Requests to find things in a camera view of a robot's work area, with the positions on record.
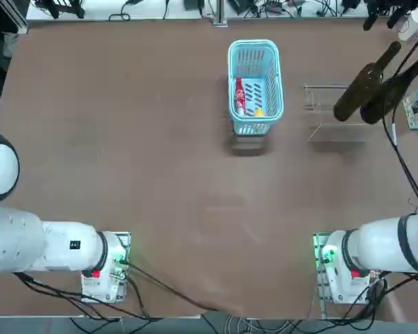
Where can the light blue plastic basket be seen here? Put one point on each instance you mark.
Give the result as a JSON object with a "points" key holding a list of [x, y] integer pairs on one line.
{"points": [[251, 121]]}

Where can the orange black plug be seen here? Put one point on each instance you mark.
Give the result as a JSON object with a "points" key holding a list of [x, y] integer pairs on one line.
{"points": [[278, 4]]}

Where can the aluminium frame rail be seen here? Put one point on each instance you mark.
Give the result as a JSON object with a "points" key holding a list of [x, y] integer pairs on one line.
{"points": [[15, 17]]}

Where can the aluminium frame profile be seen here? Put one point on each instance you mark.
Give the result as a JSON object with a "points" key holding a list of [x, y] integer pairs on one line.
{"points": [[220, 14]]}

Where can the black stand legs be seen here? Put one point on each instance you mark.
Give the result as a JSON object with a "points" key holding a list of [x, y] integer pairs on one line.
{"points": [[52, 8]]}

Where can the person's foot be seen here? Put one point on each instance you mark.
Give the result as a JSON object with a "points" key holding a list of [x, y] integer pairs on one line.
{"points": [[9, 45]]}

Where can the small yellow object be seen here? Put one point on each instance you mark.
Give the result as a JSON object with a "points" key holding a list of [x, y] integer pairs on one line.
{"points": [[258, 112]]}

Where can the dark wine bottle high shoulders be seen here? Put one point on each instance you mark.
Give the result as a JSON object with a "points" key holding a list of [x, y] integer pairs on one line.
{"points": [[355, 90]]}

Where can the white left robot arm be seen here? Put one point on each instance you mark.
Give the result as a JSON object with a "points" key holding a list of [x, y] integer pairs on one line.
{"points": [[55, 247]]}

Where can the clear acrylic stepped shelf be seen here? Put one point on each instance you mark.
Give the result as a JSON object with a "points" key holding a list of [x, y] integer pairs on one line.
{"points": [[338, 134]]}

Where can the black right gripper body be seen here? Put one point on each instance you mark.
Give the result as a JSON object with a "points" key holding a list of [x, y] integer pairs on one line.
{"points": [[393, 4]]}

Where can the white paper cup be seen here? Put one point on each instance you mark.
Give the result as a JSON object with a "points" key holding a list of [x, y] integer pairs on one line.
{"points": [[409, 28]]}

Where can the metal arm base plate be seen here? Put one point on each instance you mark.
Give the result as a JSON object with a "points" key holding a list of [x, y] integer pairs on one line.
{"points": [[124, 240], [317, 243]]}

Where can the dark wine bottle sloped shoulders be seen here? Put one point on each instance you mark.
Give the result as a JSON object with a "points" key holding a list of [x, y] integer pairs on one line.
{"points": [[383, 101]]}

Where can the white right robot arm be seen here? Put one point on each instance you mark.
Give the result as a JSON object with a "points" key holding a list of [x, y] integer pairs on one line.
{"points": [[379, 243]]}

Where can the large black power adapter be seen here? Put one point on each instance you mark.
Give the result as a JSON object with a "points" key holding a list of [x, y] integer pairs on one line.
{"points": [[350, 3]]}

